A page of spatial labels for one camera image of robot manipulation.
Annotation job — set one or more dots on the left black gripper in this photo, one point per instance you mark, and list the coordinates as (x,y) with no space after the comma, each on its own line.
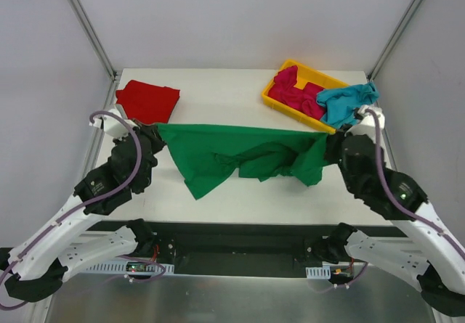
(152,138)

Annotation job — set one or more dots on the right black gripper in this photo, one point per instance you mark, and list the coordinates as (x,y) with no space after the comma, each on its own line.
(333,146)

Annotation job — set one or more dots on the green t shirt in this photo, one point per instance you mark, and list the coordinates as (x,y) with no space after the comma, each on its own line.
(206,155)

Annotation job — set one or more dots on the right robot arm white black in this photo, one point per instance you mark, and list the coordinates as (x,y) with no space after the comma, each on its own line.
(426,256)

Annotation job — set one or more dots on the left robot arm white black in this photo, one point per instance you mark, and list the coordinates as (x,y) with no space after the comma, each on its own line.
(40,266)

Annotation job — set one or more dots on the folded red t shirt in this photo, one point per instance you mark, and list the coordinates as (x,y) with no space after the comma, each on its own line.
(147,103)

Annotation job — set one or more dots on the teal t shirt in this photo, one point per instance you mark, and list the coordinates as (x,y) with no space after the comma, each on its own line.
(340,104)

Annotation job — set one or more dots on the yellow plastic bin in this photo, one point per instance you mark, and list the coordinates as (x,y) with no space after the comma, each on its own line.
(305,74)

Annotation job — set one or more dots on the magenta t shirt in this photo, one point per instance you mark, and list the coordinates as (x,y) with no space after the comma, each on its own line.
(304,100)

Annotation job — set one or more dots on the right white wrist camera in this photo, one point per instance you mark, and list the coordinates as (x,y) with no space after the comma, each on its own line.
(366,121)

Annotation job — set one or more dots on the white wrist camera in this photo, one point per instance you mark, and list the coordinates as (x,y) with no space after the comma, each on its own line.
(111,122)
(366,121)

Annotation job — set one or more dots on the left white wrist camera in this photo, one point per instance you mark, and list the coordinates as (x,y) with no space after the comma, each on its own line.
(111,122)

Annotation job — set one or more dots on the left aluminium side rail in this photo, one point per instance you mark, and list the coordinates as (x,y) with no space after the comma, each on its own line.
(97,136)

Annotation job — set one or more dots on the aluminium side rail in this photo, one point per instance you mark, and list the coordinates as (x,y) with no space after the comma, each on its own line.
(97,136)
(387,138)

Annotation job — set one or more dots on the right aluminium side rail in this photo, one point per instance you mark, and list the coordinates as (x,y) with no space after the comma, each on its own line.
(387,138)

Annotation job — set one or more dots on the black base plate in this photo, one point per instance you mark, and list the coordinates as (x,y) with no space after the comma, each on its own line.
(245,250)

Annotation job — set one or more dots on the right white cable duct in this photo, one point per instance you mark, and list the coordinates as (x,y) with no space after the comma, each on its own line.
(328,272)

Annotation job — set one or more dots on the white cable duct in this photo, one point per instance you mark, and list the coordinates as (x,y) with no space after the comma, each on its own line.
(328,272)
(129,267)

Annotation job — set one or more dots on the front aluminium rail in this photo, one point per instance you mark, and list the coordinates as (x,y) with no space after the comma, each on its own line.
(91,236)

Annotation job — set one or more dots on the left white cable duct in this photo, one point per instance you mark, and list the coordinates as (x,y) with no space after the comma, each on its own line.
(129,267)

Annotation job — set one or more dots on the left aluminium frame post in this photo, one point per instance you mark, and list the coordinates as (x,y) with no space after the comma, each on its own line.
(93,38)

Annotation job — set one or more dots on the aluminium frame post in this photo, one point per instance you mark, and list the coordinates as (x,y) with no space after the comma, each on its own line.
(402,26)
(93,38)

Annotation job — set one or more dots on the right aluminium frame post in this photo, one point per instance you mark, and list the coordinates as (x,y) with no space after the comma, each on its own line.
(402,26)

